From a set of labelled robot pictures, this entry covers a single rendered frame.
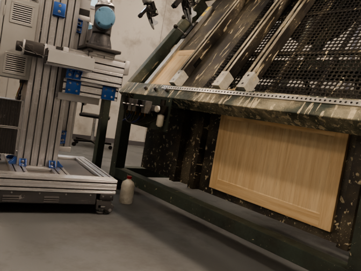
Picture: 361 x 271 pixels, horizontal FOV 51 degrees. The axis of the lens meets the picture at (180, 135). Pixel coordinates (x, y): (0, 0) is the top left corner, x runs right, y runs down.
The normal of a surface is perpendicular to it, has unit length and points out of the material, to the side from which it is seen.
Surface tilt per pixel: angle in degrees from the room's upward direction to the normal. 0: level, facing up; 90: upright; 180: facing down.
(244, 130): 90
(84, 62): 90
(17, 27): 90
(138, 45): 90
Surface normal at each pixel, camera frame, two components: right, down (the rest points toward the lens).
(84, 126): 0.48, 0.13
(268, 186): -0.76, -0.09
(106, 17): 0.26, 0.23
